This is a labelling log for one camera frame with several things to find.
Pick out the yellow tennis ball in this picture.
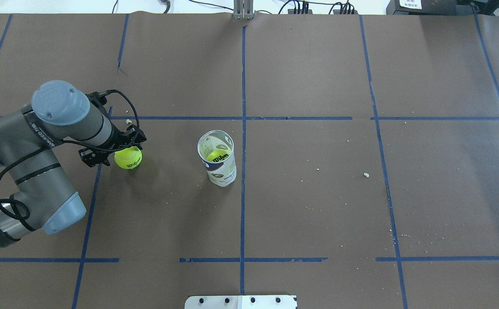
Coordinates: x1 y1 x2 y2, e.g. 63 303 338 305
114 146 142 170

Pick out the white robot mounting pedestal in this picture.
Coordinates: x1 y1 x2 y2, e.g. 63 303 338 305
184 295 298 309

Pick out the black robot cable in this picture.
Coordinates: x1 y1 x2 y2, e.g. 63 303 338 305
0 89 141 232

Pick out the tennis ball inside can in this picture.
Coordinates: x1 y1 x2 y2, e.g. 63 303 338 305
206 149 231 164

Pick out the clear tennis ball can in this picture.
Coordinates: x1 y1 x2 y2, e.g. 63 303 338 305
197 130 237 188

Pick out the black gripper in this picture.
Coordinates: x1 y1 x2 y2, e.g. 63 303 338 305
111 125 147 151

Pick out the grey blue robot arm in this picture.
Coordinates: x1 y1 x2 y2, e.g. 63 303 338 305
0 80 147 248

